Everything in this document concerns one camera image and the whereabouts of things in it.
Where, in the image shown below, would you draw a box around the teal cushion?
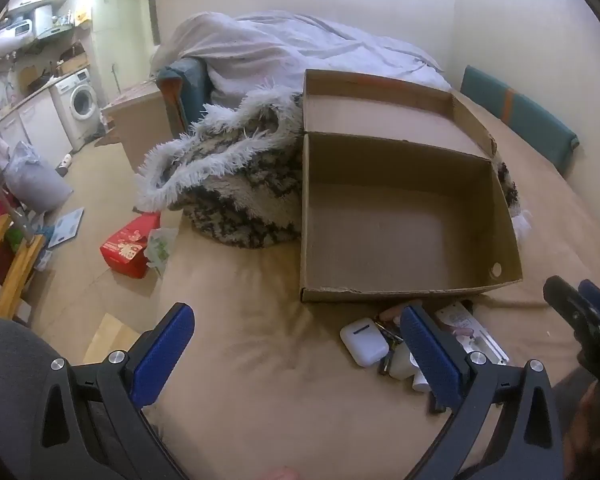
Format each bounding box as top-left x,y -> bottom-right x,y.
460,65 -> 580,176

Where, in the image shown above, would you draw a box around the teal armchair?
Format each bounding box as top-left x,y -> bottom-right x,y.
156,57 -> 211,133

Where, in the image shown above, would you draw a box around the green white plastic bag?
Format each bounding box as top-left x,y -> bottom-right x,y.
147,227 -> 180,276

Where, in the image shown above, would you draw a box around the grey bag bin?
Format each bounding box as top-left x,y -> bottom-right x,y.
4,141 -> 74,211

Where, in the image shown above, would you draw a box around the dark wall hanging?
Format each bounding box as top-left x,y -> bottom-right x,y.
147,0 -> 161,43

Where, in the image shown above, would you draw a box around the white washing machine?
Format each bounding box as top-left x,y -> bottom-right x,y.
50,69 -> 103,147

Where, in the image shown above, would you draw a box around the white earbuds case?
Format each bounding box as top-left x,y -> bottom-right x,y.
340,317 -> 393,367

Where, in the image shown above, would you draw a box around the shaggy patterned rug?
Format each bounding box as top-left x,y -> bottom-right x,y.
135,85 -> 531,251

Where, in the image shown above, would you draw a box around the red cardboard carton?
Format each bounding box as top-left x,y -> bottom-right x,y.
100,211 -> 162,279

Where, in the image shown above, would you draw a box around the light wooden cabinet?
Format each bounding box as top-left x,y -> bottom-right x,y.
100,82 -> 177,171

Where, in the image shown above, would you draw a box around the brown cardboard box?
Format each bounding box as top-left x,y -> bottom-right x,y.
300,69 -> 523,304

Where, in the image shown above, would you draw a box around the white water heater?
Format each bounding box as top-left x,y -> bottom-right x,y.
0,17 -> 37,58

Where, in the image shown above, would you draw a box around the light wooden board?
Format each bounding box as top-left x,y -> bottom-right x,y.
82,312 -> 141,366

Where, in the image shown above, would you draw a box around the white kitchen cabinets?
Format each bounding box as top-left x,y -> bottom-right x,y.
0,92 -> 73,161

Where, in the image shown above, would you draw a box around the yellow wooden chair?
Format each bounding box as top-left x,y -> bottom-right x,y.
0,199 -> 46,318

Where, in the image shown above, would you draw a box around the white charger adapter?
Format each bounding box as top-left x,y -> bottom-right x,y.
390,342 -> 420,380

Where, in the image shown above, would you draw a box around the flat bathroom scale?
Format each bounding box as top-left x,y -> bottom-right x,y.
46,207 -> 85,249

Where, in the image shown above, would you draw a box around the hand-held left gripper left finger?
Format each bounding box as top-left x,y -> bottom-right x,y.
40,302 -> 196,480

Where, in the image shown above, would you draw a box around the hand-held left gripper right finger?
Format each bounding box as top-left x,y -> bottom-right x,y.
400,305 -> 566,480

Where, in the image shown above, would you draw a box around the white duvet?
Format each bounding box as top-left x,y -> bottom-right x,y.
150,10 -> 451,111

